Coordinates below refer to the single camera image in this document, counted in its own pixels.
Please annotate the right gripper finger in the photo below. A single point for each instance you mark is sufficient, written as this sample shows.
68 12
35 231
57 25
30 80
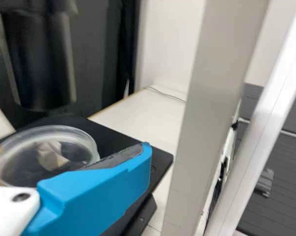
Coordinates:
93 196

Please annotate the petri dish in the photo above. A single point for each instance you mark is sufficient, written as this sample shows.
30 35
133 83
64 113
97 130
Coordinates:
27 147

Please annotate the small black bracket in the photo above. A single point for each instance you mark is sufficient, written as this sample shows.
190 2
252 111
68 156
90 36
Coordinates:
265 183

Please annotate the cream microscope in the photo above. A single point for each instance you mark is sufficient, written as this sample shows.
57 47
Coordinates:
211 98

